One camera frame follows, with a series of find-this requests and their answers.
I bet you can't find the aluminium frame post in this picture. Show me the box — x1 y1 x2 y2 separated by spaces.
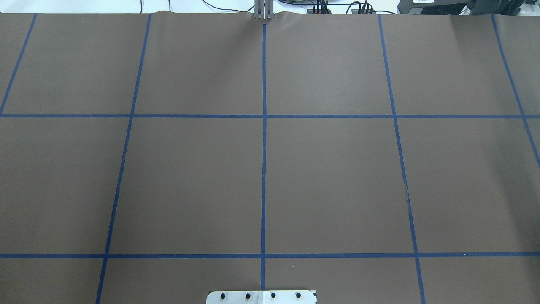
253 0 275 21

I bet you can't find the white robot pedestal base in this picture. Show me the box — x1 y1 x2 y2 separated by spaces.
206 290 318 304

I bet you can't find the black box on desk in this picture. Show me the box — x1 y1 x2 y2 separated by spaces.
397 0 526 16

